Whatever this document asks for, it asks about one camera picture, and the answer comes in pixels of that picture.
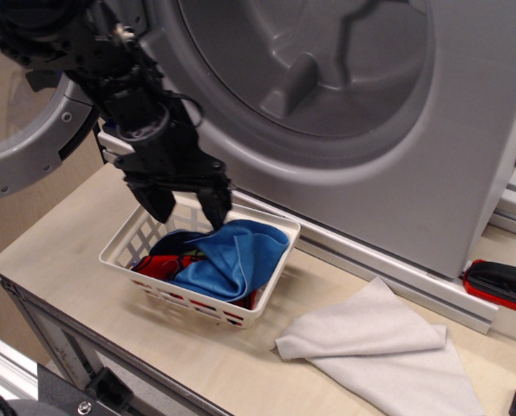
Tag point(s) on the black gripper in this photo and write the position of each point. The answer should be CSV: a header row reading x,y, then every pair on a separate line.
x,y
167,156

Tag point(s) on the blue and green felt garment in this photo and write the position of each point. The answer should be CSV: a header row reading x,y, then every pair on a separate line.
x,y
178,243

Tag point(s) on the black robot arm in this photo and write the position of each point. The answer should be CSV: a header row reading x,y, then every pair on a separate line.
x,y
86,41

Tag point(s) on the white plastic laundry basket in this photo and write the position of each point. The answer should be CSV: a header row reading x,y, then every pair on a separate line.
x,y
227,274

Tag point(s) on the grey round machine door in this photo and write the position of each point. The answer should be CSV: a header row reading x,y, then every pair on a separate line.
x,y
44,117

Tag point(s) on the grey toy washing machine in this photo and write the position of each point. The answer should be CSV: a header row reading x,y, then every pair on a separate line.
x,y
390,122

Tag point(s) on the red felt garment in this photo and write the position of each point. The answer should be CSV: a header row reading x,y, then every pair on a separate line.
x,y
164,268

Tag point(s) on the light blue cloth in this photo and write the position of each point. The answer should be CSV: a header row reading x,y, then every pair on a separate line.
x,y
238,258

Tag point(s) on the grey folded cloth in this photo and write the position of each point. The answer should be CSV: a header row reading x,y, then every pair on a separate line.
x,y
377,347

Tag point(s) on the red and black clamp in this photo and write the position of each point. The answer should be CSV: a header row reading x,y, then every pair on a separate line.
x,y
493,282

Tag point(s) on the aluminium table frame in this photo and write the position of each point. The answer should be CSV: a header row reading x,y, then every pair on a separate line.
x,y
78,352

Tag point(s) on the black mount with bolt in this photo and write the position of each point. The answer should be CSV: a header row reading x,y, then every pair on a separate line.
x,y
41,392

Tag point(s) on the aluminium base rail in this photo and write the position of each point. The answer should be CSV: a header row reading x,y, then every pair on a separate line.
x,y
444,295

